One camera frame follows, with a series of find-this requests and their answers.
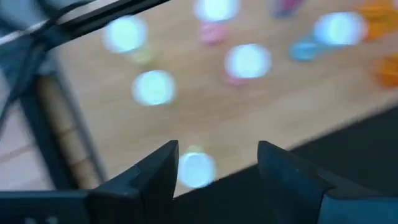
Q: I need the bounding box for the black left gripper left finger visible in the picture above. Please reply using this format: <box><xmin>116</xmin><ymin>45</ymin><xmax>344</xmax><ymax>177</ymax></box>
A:
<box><xmin>0</xmin><ymin>139</ymin><xmax>180</xmax><ymax>224</ymax></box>

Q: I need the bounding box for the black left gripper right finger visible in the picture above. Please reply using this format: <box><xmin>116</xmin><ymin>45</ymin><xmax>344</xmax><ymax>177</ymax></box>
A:
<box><xmin>257</xmin><ymin>140</ymin><xmax>398</xmax><ymax>224</ymax></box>

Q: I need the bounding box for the yellow pill bottle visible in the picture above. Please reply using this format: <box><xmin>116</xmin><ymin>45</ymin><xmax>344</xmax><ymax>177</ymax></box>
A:
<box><xmin>101</xmin><ymin>14</ymin><xmax>155</xmax><ymax>65</ymax></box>

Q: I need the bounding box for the orange pill bottle white cap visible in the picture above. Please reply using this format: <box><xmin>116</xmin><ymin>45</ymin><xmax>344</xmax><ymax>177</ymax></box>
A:
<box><xmin>357</xmin><ymin>0</ymin><xmax>398</xmax><ymax>41</ymax></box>

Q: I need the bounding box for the black table mat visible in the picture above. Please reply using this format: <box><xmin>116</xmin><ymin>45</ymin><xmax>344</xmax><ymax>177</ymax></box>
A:
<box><xmin>172</xmin><ymin>107</ymin><xmax>398</xmax><ymax>224</ymax></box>

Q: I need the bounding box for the wooden shelf black metal frame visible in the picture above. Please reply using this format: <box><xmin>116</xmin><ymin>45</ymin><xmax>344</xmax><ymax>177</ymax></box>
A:
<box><xmin>30</xmin><ymin>0</ymin><xmax>398</xmax><ymax>198</ymax></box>

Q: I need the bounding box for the thick black cable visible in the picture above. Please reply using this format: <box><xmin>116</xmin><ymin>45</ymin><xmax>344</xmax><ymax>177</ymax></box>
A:
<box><xmin>0</xmin><ymin>37</ymin><xmax>47</xmax><ymax>131</ymax></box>

